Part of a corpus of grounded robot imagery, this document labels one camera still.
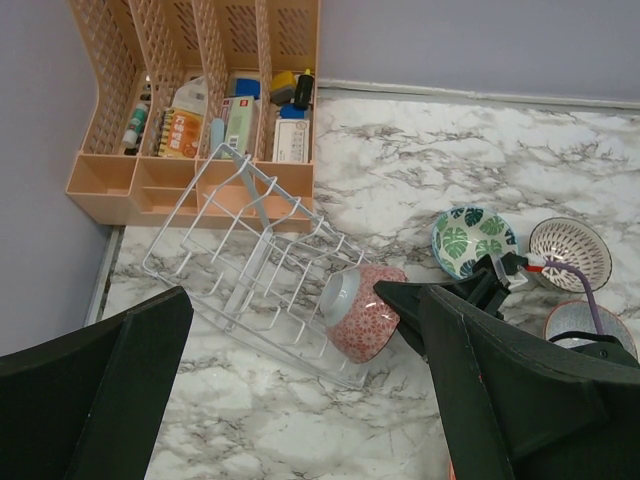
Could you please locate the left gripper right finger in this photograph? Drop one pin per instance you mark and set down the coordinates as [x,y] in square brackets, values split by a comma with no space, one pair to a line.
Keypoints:
[514,406]

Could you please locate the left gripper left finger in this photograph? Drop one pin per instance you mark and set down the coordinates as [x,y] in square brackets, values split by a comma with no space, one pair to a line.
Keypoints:
[89,404]

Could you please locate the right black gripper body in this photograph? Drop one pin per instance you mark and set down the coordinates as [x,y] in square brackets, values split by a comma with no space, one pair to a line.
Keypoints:
[483,290]

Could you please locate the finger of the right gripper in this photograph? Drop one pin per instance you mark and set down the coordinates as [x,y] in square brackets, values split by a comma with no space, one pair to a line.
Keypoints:
[404,299]

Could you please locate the red floral outside bowl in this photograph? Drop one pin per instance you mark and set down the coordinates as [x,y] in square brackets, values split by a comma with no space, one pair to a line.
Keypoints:
[358,322]

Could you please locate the purple pattern white bowl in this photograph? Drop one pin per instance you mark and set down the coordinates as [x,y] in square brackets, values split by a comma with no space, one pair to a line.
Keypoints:
[572,242]

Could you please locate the blue wave outside bowl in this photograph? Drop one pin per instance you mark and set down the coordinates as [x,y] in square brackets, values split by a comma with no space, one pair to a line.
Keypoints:
[575,315]

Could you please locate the green leaf pattern bowl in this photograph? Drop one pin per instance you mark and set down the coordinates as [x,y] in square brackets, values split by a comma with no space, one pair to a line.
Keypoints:
[463,235]

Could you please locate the white label box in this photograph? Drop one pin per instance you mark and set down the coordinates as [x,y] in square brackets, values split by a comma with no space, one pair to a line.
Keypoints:
[291,141]

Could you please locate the black yellow marker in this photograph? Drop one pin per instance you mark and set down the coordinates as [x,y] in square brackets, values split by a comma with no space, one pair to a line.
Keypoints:
[304,91]

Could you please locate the green white box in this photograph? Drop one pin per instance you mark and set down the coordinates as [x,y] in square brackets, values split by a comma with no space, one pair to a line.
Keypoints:
[240,116]

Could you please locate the light blue eraser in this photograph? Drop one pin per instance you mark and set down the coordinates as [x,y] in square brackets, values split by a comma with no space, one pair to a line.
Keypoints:
[216,134]

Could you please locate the blue box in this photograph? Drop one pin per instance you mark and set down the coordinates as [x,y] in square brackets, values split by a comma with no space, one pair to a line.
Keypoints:
[245,87]

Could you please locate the orange plastic file organizer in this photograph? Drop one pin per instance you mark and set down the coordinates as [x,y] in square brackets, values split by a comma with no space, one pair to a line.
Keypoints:
[143,52]

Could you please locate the white glue bottle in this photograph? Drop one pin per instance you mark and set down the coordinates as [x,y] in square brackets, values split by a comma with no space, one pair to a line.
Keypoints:
[135,125]

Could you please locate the orange spiral notebook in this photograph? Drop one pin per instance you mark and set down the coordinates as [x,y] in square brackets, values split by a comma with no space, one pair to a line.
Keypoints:
[180,134]

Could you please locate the white paper pack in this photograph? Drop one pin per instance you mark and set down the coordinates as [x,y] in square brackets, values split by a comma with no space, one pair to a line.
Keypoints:
[192,97]

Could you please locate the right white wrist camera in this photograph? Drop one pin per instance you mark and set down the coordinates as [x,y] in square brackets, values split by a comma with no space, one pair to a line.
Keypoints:
[510,268]

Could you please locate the white wire dish rack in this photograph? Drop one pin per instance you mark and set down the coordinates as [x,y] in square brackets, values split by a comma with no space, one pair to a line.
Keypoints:
[254,261]

